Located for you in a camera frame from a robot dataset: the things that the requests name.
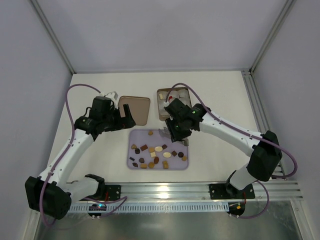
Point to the lilac plastic tray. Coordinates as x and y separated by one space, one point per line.
140 137

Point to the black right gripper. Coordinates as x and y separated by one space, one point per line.
178 133

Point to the rose gold tin box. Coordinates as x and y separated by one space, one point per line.
181 93

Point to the slotted cable duct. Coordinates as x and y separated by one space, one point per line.
148 207

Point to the brown rectangular chocolate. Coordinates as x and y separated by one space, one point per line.
144 147

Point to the aluminium mounting rail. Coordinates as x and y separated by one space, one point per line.
271 191

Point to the brown oval chocolate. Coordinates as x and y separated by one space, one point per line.
156 160

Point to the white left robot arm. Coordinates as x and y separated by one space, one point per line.
50 193

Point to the tan rectangular chocolate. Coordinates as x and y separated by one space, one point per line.
143 166

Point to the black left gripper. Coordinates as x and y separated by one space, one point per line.
121 120

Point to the brown square chocolate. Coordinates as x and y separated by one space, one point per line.
174 153

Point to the rose gold tin lid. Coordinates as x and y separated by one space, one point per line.
139 108

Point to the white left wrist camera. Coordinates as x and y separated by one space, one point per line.
113 96

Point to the white oval chocolate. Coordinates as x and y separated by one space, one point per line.
167 154
158 149

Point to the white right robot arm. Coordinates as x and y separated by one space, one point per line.
261 148

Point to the caramel cube chocolate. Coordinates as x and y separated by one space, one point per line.
165 164

